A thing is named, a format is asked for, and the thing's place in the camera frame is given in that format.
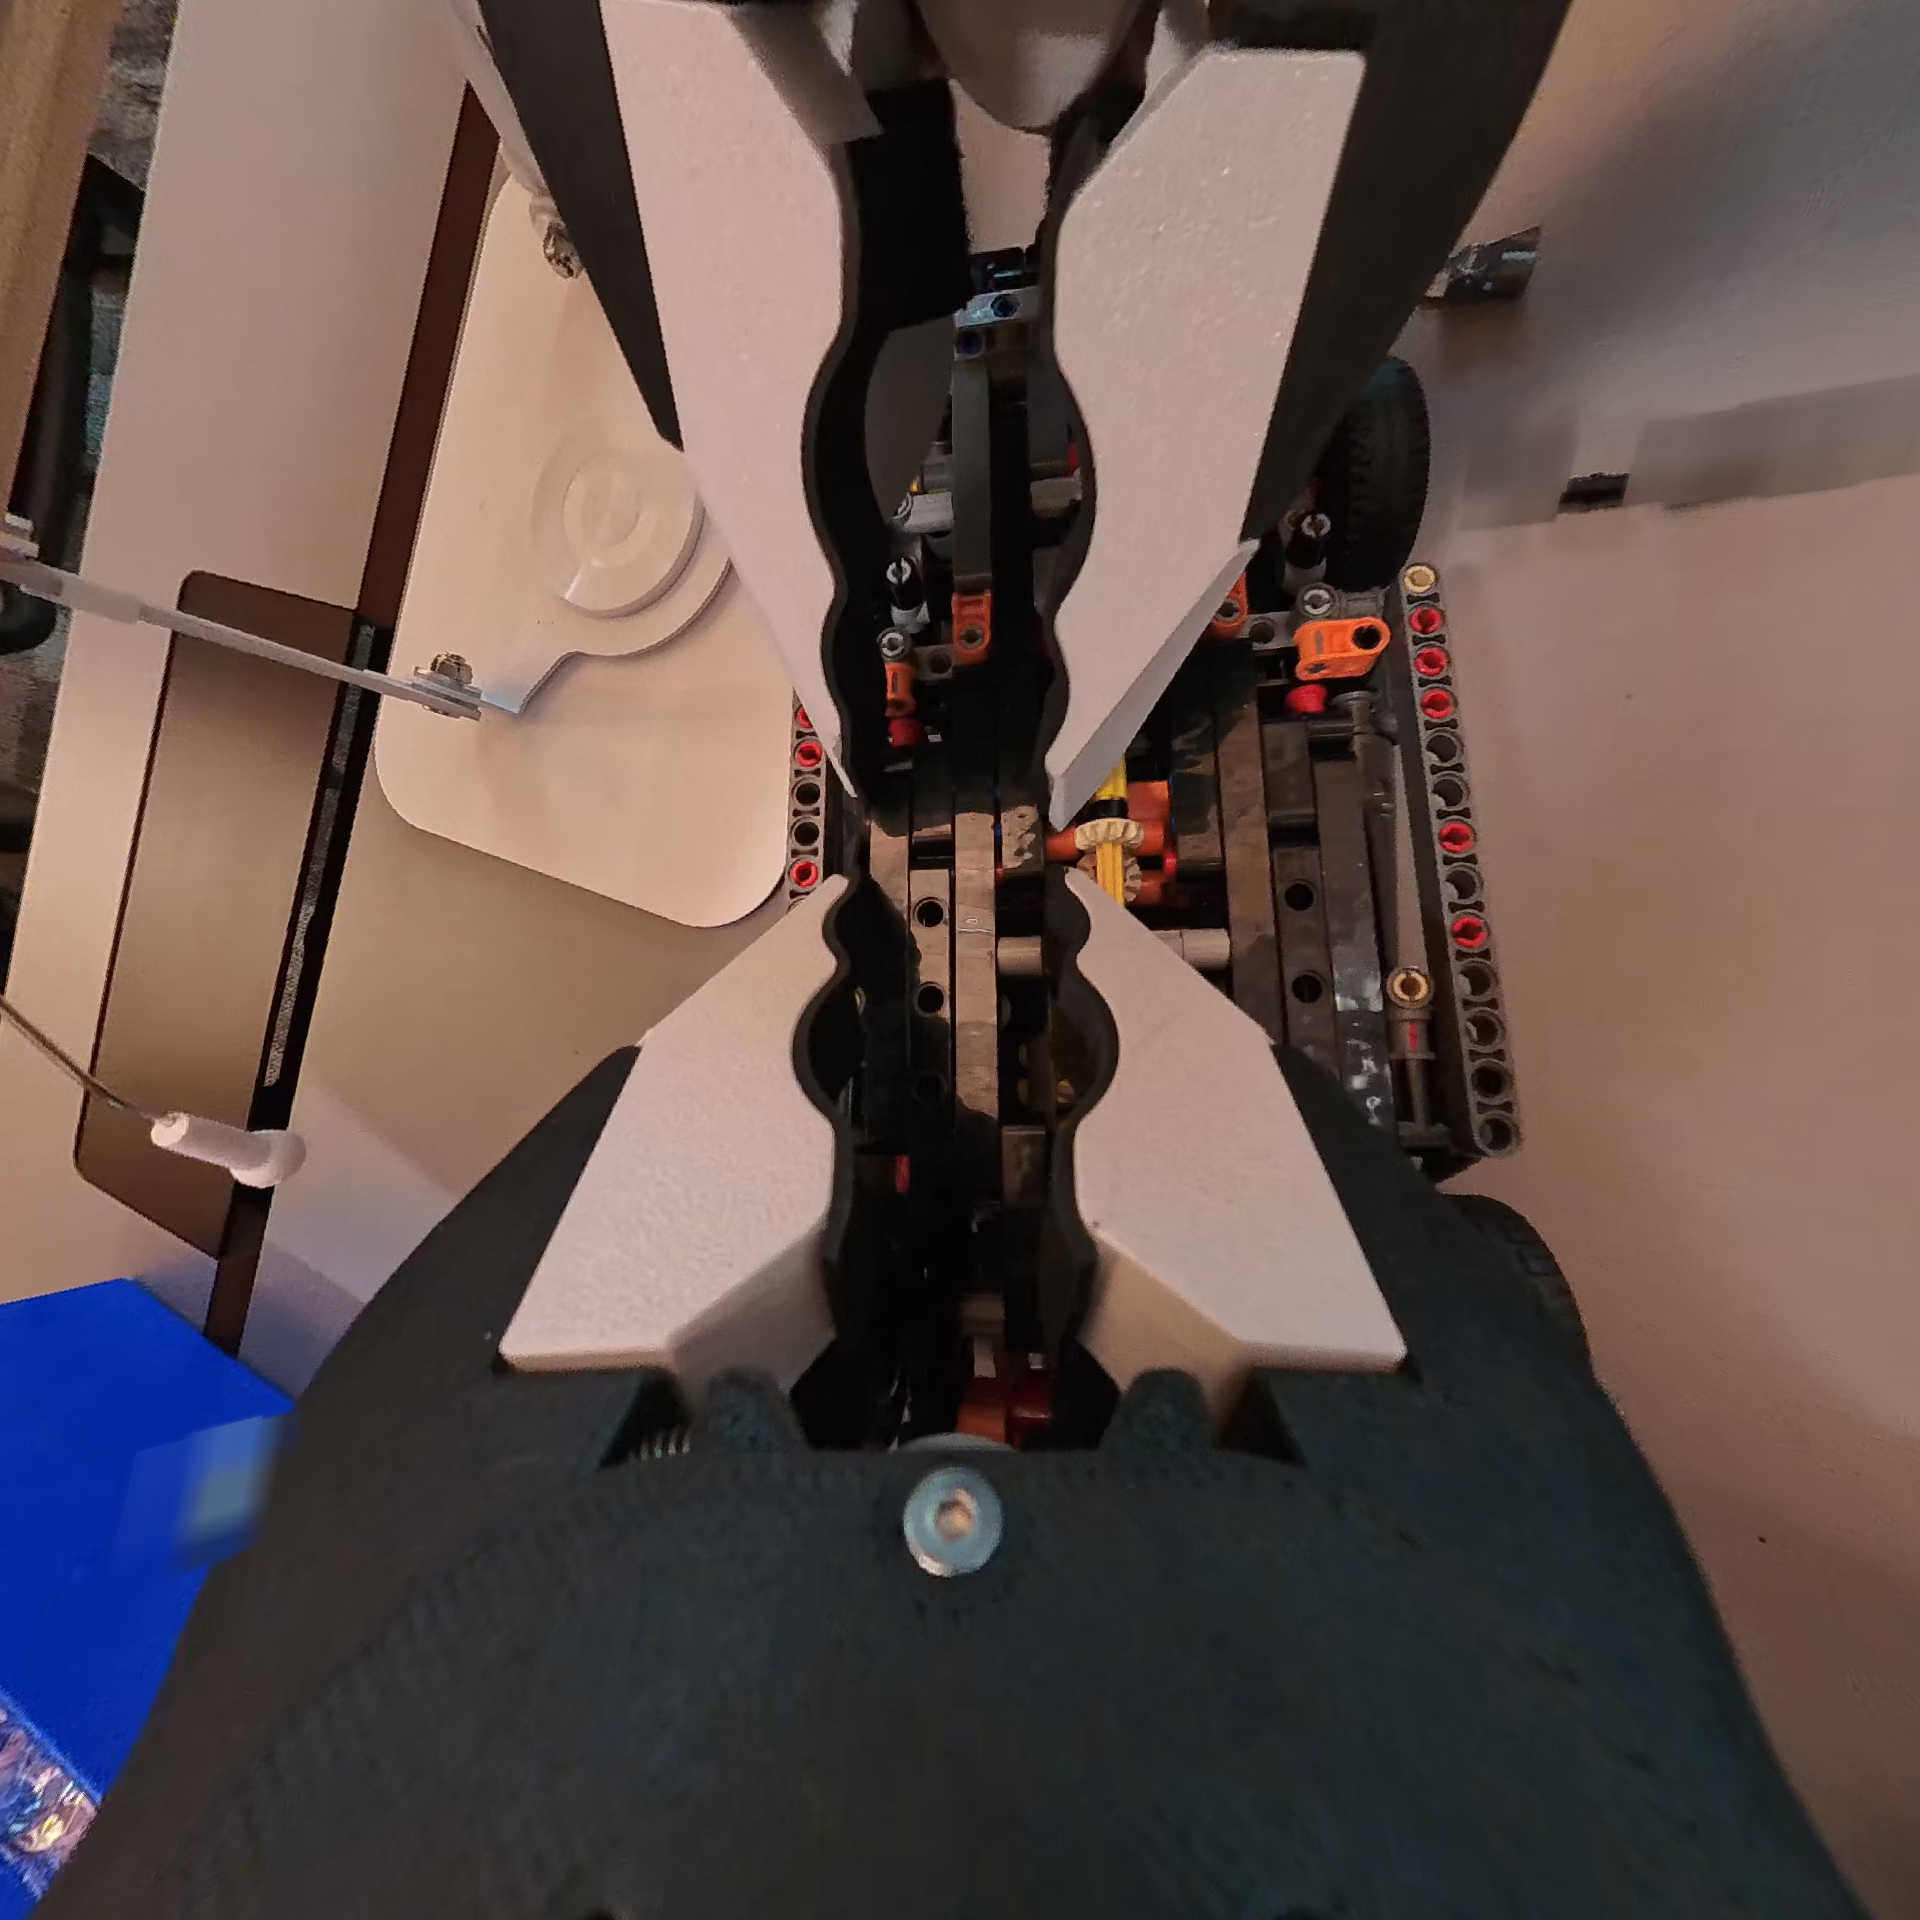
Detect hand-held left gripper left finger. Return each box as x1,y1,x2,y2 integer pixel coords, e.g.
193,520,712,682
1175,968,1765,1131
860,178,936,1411
498,877,865,1445

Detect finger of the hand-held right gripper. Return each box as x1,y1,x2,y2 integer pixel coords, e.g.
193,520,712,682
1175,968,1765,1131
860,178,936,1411
1035,46,1365,835
597,0,887,803

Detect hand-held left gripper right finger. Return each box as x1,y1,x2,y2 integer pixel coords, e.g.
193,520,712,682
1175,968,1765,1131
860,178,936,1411
1053,871,1417,1445

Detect lego car model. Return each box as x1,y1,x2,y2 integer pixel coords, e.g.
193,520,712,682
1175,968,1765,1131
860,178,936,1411
782,248,1591,1445

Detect white metal book stand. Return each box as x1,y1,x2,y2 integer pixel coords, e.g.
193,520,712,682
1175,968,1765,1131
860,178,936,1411
0,168,759,1199

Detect blue plastic bin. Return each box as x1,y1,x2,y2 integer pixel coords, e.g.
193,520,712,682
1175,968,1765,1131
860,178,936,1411
0,1276,299,1880

